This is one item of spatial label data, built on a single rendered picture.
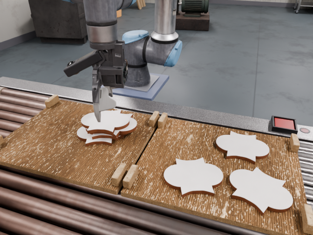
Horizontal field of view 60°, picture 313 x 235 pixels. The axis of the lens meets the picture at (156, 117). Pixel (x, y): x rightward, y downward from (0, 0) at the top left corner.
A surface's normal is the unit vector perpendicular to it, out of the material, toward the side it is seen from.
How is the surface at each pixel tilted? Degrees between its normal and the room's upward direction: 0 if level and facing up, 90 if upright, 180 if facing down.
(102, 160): 0
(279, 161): 0
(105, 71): 90
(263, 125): 0
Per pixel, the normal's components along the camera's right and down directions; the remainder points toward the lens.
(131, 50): -0.34, 0.48
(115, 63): -0.08, 0.52
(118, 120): 0.00, -0.85
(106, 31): 0.40, 0.48
